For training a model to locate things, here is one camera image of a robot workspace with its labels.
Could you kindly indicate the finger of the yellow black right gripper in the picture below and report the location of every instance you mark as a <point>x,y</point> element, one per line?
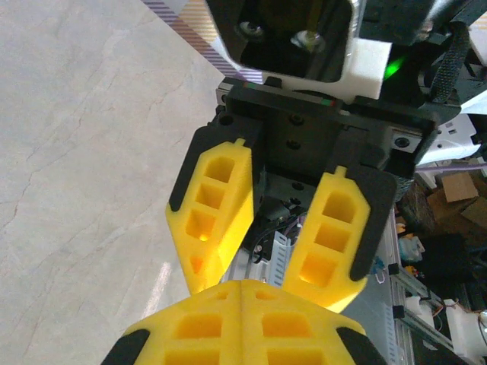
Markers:
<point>335,235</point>
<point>217,213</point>

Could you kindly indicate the white plastic machine part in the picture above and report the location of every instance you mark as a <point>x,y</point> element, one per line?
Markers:
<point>456,137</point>

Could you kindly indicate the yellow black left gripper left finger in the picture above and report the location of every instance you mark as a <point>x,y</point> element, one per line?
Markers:
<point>198,331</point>

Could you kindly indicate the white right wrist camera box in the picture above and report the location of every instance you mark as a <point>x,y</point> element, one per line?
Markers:
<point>365,64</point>

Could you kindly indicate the brown cardboard box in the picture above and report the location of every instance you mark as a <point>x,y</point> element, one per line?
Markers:
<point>458,186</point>
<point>475,213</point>

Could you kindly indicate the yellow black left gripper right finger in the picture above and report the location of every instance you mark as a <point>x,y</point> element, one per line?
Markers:
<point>289,331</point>

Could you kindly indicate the white plastic block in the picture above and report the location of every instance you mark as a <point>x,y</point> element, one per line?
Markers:
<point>462,323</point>

